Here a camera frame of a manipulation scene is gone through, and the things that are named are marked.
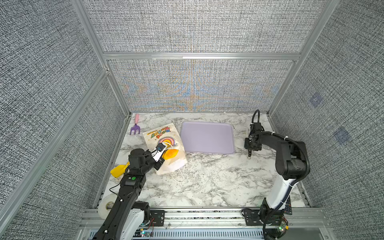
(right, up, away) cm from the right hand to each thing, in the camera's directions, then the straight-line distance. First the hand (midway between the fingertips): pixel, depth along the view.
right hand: (250, 146), depth 101 cm
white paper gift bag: (-55, +9, -11) cm, 57 cm away
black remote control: (+9, -29, -25) cm, 39 cm away
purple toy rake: (-81, +13, +9) cm, 82 cm away
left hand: (-56, 0, -21) cm, 59 cm away
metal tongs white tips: (-3, -4, -6) cm, 8 cm away
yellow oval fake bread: (-53, -4, -9) cm, 54 cm away
